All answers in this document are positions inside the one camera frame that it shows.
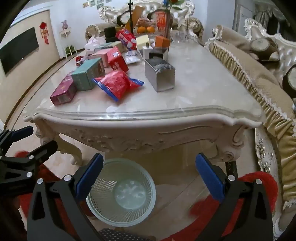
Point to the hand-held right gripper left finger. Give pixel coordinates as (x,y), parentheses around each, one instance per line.
(90,178)

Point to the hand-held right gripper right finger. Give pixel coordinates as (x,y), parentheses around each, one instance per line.
(210,178)

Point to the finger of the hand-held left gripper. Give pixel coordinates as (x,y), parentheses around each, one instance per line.
(20,134)
(42,150)

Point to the translucent green mesh waste basket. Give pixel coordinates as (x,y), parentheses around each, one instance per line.
(120,192)

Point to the maroon cardboard box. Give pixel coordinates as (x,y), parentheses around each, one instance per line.
(63,91)

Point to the ornate cream coffee table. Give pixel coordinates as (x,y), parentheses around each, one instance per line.
(138,136)

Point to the black dotted fabric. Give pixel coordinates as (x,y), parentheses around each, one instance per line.
(120,235)

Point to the dark teal cardboard box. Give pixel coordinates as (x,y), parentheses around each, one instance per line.
(84,77)

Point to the small red wrapper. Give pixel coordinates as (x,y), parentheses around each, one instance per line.
(80,60)

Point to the red snack bag blue edges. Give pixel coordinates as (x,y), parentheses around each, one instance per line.
(115,84)

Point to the small green potted plant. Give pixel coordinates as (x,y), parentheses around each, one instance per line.
(69,49)

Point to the ornate sofa with beige cover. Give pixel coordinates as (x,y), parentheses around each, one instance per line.
(254,83)

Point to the pink cardboard box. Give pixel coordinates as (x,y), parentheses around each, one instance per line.
(100,58)

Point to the white corner stand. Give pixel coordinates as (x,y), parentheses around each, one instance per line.
(65,32)

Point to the silver metal open box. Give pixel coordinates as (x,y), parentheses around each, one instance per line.
(159,78)

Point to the white tissue pack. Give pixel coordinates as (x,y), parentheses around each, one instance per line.
(92,45)

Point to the red white toothpaste box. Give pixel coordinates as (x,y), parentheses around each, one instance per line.
(118,61)

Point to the purple vase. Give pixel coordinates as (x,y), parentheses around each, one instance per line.
(64,24)

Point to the white plastic packet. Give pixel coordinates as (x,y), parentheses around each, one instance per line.
(133,58)

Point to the tall black box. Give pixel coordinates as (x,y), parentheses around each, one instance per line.
(109,31)

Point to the small white box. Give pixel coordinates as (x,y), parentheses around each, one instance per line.
(146,53)

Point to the red bag with white circles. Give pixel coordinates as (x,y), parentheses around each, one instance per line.
(126,39)

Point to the pale cream cardboard box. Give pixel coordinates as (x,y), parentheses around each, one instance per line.
(141,42)

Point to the orange cardboard box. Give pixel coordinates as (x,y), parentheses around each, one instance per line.
(161,41)

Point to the clear glassware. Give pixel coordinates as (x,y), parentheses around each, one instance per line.
(180,36)

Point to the ornate silver sofa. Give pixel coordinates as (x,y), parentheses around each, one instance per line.
(106,11)

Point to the orange fruit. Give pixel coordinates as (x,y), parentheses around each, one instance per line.
(150,29)
(141,29)

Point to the black pole stand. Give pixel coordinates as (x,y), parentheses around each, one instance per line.
(131,14)

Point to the red paper gift bag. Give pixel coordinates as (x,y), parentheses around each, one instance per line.
(161,22)

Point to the orange cardboard sheet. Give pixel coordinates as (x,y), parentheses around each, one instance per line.
(138,12)

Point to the ornate white column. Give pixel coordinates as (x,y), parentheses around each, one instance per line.
(263,11)

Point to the black wall television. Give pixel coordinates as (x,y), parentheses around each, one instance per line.
(18,53)

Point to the red knot wall decoration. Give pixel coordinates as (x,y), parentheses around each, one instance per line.
(44,29)

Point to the group of wall photos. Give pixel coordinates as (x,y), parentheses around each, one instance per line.
(92,3)

